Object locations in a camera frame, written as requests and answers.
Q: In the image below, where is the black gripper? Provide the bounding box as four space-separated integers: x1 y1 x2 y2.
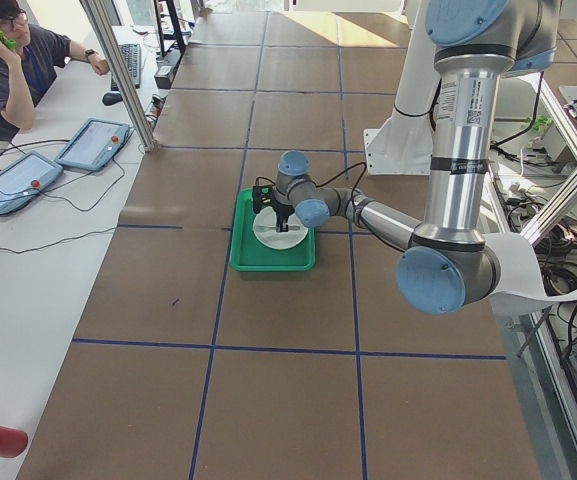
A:
273 202 293 232

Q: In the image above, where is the pale green plastic fork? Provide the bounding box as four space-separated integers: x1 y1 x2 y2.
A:
253 224 304 233

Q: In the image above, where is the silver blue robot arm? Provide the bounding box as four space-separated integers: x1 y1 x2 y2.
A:
253 1 561 316

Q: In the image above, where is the white round plate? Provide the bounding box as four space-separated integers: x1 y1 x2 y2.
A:
253 207 308 250

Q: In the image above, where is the green plastic tray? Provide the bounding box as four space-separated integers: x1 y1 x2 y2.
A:
230 188 316 272

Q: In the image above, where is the far blue teach pendant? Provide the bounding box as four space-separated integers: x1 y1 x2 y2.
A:
54 118 130 172

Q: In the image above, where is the blue teach pendant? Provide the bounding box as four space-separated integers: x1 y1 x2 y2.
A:
54 118 130 172
0 151 63 215

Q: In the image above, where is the black computer mouse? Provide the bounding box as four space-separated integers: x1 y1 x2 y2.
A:
102 91 123 106

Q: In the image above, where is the black keyboard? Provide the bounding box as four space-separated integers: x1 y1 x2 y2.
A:
119 43 142 89

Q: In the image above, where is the white curved cover plate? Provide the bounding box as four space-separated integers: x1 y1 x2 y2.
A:
484 232 577 317

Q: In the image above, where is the near blue teach pendant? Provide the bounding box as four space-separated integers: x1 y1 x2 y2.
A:
0 151 63 215

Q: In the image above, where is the seated person in blue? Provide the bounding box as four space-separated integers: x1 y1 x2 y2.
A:
0 1 110 141

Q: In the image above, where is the green phone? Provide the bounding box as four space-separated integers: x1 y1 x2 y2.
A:
0 30 18 50

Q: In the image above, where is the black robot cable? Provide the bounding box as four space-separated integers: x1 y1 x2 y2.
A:
317 160 369 236

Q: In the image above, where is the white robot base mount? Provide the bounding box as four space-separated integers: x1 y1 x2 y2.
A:
364 1 440 175

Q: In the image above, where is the aluminium frame post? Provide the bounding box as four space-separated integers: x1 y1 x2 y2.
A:
81 0 158 152

